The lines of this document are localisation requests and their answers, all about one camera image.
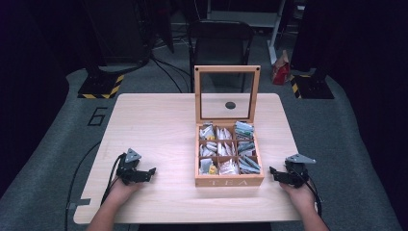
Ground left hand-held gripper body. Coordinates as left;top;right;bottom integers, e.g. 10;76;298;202
115;147;149;186

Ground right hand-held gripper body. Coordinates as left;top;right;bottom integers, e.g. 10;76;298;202
283;153;318;189

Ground person's right hand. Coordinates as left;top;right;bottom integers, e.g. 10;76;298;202
279;180;318;210

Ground person's left hand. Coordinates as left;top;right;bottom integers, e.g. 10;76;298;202
110;176;144;202

